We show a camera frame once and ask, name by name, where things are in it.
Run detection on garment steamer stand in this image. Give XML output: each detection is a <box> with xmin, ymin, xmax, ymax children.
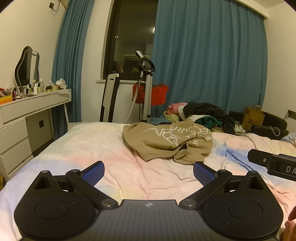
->
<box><xmin>126</xmin><ymin>50</ymin><xmax>156</xmax><ymax>123</ymax></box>

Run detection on beige printed t-shirt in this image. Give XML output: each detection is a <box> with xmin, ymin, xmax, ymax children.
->
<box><xmin>122</xmin><ymin>119</ymin><xmax>213</xmax><ymax>165</ymax></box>

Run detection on black garment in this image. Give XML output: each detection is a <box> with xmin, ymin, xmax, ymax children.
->
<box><xmin>183</xmin><ymin>102</ymin><xmax>236</xmax><ymax>135</ymax></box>

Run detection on wavy black-framed mirror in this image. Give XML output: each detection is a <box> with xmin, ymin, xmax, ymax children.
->
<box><xmin>14</xmin><ymin>46</ymin><xmax>40</xmax><ymax>93</ymax></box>

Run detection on black and white chair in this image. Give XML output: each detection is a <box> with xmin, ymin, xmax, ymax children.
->
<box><xmin>99</xmin><ymin>73</ymin><xmax>121</xmax><ymax>123</ymax></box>

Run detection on white tissue box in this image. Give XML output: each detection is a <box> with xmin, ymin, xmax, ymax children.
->
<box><xmin>55</xmin><ymin>78</ymin><xmax>68</xmax><ymax>90</ymax></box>

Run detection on pale blue pillow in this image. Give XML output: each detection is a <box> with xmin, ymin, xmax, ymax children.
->
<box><xmin>280</xmin><ymin>133</ymin><xmax>296</xmax><ymax>145</ymax></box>

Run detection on yellow-green cloth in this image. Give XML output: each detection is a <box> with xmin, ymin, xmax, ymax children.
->
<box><xmin>163</xmin><ymin>111</ymin><xmax>180</xmax><ymax>123</ymax></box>

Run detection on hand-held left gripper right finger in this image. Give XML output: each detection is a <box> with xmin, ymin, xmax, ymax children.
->
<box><xmin>179</xmin><ymin>161</ymin><xmax>266</xmax><ymax>210</ymax></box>

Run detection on pink cloth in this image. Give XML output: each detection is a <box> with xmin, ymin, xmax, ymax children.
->
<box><xmin>168</xmin><ymin>102</ymin><xmax>188</xmax><ymax>115</ymax></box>

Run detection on dark window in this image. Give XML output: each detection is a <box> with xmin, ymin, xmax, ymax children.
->
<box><xmin>102</xmin><ymin>0</ymin><xmax>159</xmax><ymax>80</ymax></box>

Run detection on row of cosmetic bottles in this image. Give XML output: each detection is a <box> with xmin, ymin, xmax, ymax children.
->
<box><xmin>11</xmin><ymin>79</ymin><xmax>55</xmax><ymax>100</ymax></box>

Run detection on red bag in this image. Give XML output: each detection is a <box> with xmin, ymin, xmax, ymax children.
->
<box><xmin>132</xmin><ymin>83</ymin><xmax>169</xmax><ymax>106</ymax></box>

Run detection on wide blue curtain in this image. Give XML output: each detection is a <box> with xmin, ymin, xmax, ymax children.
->
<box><xmin>148</xmin><ymin>0</ymin><xmax>265</xmax><ymax>121</ymax></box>

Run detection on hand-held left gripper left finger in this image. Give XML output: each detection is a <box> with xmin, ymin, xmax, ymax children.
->
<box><xmin>31</xmin><ymin>161</ymin><xmax>118</xmax><ymax>210</ymax></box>

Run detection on narrow blue curtain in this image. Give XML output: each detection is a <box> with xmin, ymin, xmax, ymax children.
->
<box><xmin>51</xmin><ymin>0</ymin><xmax>96</xmax><ymax>141</ymax></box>

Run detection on yellow paper bag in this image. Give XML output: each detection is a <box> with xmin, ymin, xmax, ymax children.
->
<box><xmin>242</xmin><ymin>104</ymin><xmax>265</xmax><ymax>131</ymax></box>

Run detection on green garment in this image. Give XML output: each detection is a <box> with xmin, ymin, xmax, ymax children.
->
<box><xmin>196</xmin><ymin>117</ymin><xmax>219</xmax><ymax>129</ymax></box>

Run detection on person's right hand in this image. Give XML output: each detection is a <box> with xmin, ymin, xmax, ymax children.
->
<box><xmin>280</xmin><ymin>205</ymin><xmax>296</xmax><ymax>241</ymax></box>

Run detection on white vanity desk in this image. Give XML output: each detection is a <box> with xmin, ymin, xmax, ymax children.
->
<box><xmin>0</xmin><ymin>89</ymin><xmax>72</xmax><ymax>183</ymax></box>

